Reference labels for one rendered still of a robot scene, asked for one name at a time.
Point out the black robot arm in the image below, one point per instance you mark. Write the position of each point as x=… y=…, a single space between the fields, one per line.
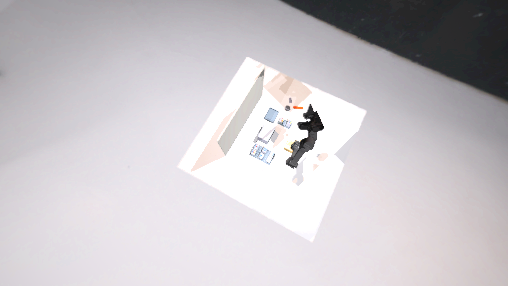
x=299 y=148

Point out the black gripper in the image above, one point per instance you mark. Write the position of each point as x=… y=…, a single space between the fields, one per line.
x=314 y=120

